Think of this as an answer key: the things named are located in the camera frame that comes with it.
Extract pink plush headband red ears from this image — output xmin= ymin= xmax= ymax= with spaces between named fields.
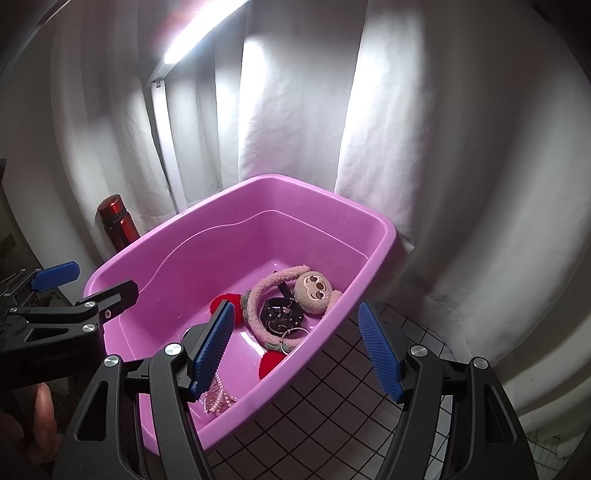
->
xmin=210 ymin=269 xmax=319 ymax=380

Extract white checkered tablecloth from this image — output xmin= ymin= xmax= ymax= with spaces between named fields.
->
xmin=203 ymin=300 xmax=591 ymax=480

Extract black studded bracelet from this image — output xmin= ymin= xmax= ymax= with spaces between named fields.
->
xmin=261 ymin=281 xmax=305 ymax=335

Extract led light bar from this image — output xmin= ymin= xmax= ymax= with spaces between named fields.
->
xmin=148 ymin=0 xmax=250 ymax=88

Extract person's left hand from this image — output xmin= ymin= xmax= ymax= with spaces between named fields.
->
xmin=0 ymin=383 xmax=59 ymax=465

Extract pink pearl necklace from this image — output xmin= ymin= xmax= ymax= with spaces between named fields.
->
xmin=201 ymin=371 xmax=239 ymax=416

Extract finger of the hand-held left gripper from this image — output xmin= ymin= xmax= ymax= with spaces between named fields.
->
xmin=0 ymin=261 xmax=80 ymax=296
xmin=18 ymin=280 xmax=139 ymax=334

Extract pink plastic tub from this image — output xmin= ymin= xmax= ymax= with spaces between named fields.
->
xmin=83 ymin=174 xmax=398 ymax=453

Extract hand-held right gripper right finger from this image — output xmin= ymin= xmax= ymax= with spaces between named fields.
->
xmin=358 ymin=302 xmax=539 ymax=480

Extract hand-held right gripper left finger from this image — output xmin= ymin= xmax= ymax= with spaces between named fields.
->
xmin=53 ymin=300 xmax=236 ymax=480

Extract thin metal bangle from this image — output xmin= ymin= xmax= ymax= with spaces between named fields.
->
xmin=277 ymin=327 xmax=311 ymax=354

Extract white curtain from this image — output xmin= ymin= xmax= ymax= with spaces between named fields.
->
xmin=0 ymin=0 xmax=591 ymax=416

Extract red water bottle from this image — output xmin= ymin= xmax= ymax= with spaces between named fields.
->
xmin=97 ymin=195 xmax=140 ymax=252

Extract monkey face plush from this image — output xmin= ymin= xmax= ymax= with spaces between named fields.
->
xmin=294 ymin=264 xmax=343 ymax=315

